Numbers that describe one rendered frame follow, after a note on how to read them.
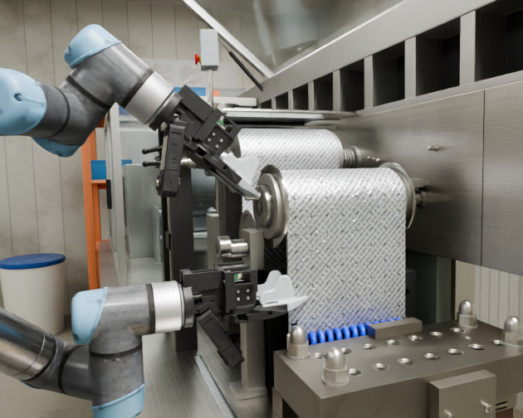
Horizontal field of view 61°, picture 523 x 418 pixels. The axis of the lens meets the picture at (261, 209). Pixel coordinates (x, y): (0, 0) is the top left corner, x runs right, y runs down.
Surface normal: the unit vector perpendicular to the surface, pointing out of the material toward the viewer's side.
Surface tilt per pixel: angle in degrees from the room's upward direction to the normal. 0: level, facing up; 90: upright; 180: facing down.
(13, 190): 90
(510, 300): 90
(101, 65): 102
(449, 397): 90
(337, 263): 90
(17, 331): 73
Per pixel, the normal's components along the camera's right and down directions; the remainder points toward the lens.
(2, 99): -0.08, 0.08
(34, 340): 0.94, -0.27
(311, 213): 0.35, 0.07
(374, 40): -0.94, 0.05
